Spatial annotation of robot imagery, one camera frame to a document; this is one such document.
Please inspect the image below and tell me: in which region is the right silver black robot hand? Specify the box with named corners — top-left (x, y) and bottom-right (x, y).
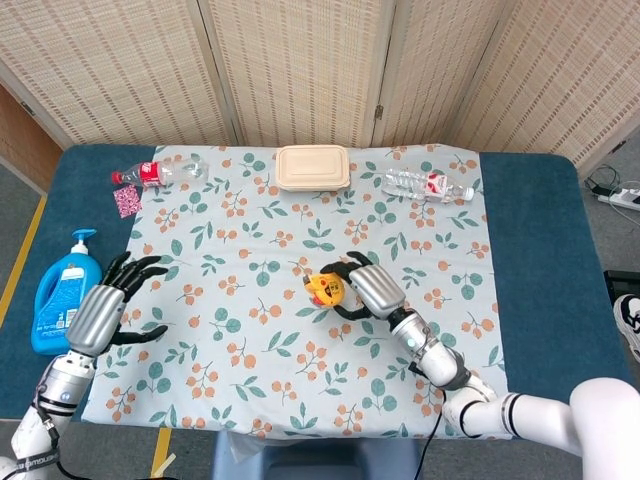
top-left (319, 250), bottom-right (408, 324)

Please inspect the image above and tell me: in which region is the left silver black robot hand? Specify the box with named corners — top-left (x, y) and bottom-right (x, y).
top-left (64, 251), bottom-right (170, 359)

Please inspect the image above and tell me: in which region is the yellow tape measure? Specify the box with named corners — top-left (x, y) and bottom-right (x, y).
top-left (304, 272), bottom-right (348, 308)

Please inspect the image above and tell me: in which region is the blue pump soap bottle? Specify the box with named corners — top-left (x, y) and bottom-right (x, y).
top-left (30, 228), bottom-right (104, 356)

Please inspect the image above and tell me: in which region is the clear white cap water bottle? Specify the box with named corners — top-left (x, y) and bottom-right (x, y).
top-left (380, 168), bottom-right (475, 205)

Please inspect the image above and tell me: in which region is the pink patterned square card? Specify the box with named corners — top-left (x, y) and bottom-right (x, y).
top-left (112, 185), bottom-right (143, 220)

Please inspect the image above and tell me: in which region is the floral print tablecloth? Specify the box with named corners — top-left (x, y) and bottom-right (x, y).
top-left (81, 143), bottom-right (515, 441)

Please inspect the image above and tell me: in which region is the beige lidded lunch box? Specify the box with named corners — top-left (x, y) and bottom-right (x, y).
top-left (274, 144), bottom-right (351, 193)

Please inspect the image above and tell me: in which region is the red label plastic bottle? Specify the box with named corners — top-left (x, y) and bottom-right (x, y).
top-left (110, 155), bottom-right (210, 190)

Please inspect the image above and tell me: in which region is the blue felt table cover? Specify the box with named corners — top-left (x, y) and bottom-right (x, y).
top-left (0, 143), bottom-right (632, 444)

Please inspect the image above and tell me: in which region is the blue plastic chair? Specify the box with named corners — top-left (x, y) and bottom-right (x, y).
top-left (209, 430), bottom-right (424, 480)

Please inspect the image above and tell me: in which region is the brown wooden cabinet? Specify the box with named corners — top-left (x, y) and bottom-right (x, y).
top-left (0, 84), bottom-right (64, 180)

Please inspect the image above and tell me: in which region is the woven bamboo screen panel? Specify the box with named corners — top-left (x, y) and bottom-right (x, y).
top-left (449, 0), bottom-right (640, 170)
top-left (372, 0), bottom-right (507, 149)
top-left (197, 0), bottom-right (397, 149)
top-left (0, 0), bottom-right (242, 151)

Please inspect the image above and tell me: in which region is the black box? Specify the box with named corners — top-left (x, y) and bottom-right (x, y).
top-left (603, 269), bottom-right (640, 307)

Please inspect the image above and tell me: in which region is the black white sneaker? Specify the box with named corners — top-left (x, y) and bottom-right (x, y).
top-left (613, 293), bottom-right (640, 364)

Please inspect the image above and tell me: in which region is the white power strip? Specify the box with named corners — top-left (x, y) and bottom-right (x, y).
top-left (597, 187), bottom-right (640, 211)

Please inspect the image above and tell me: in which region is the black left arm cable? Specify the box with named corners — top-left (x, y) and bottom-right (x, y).
top-left (32, 384), bottom-right (77, 476)

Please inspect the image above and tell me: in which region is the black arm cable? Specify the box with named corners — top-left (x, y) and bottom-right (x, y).
top-left (32, 384), bottom-right (77, 476)
top-left (416, 388), bottom-right (447, 480)

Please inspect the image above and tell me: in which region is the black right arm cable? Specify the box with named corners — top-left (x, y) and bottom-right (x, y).
top-left (416, 388), bottom-right (447, 480)

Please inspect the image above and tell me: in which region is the black plug with cable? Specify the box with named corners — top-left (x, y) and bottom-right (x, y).
top-left (583, 164), bottom-right (621, 197)

